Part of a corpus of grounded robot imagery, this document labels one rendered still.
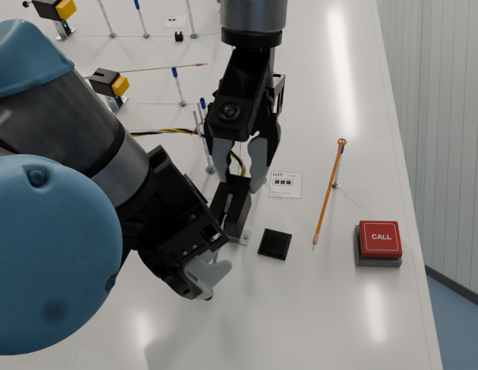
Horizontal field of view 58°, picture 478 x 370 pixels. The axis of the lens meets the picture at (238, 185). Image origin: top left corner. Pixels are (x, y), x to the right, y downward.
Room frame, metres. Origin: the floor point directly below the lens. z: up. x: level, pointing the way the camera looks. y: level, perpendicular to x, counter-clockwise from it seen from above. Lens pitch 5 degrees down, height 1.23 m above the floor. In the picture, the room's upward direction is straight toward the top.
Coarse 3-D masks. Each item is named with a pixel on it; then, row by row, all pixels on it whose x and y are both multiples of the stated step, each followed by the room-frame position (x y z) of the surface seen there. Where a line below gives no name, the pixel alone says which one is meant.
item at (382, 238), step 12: (360, 228) 0.57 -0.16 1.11; (372, 228) 0.56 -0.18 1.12; (384, 228) 0.56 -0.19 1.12; (396, 228) 0.56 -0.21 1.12; (372, 240) 0.55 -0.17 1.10; (384, 240) 0.55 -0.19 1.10; (396, 240) 0.55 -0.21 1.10; (372, 252) 0.54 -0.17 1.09; (384, 252) 0.54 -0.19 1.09; (396, 252) 0.54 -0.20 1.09
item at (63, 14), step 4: (64, 0) 0.90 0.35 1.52; (68, 0) 0.90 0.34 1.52; (72, 0) 0.90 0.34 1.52; (60, 4) 0.89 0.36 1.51; (64, 4) 0.89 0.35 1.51; (68, 4) 0.90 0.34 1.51; (72, 4) 0.91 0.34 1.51; (56, 8) 0.89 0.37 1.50; (60, 8) 0.88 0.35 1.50; (64, 8) 0.89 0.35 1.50; (68, 8) 0.90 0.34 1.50; (72, 8) 0.91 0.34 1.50; (60, 12) 0.89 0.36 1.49; (64, 12) 0.89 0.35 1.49; (68, 12) 0.90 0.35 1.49; (72, 12) 0.91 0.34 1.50; (60, 16) 0.90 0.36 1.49; (64, 16) 0.90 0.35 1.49; (68, 16) 0.90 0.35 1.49
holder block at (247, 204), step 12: (216, 192) 0.55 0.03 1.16; (228, 192) 0.55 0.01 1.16; (240, 192) 0.55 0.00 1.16; (216, 204) 0.54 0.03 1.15; (240, 204) 0.54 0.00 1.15; (216, 216) 0.53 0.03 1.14; (228, 216) 0.53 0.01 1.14; (240, 216) 0.53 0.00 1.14; (216, 228) 0.55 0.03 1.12; (228, 228) 0.54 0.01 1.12; (240, 228) 0.55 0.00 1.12
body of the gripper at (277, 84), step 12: (228, 36) 0.49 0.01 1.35; (240, 36) 0.48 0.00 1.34; (252, 36) 0.48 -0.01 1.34; (264, 36) 0.48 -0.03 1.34; (276, 36) 0.49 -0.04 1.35; (240, 48) 0.51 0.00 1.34; (252, 48) 0.51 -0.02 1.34; (264, 48) 0.53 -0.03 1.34; (276, 84) 0.53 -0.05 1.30; (264, 96) 0.51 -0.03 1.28; (276, 96) 0.54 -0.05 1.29; (264, 108) 0.51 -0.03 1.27; (264, 120) 0.52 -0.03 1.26; (252, 132) 0.54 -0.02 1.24
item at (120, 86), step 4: (120, 76) 0.76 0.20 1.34; (116, 80) 0.75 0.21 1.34; (120, 80) 0.75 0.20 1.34; (124, 80) 0.75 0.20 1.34; (112, 84) 0.75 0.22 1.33; (116, 84) 0.75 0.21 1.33; (120, 84) 0.75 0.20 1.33; (124, 84) 0.75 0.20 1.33; (128, 84) 0.77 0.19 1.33; (112, 88) 0.75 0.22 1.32; (116, 88) 0.74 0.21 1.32; (120, 88) 0.75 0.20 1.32; (124, 88) 0.76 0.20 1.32; (116, 92) 0.75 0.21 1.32; (120, 92) 0.75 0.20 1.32; (124, 92) 0.76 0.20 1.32
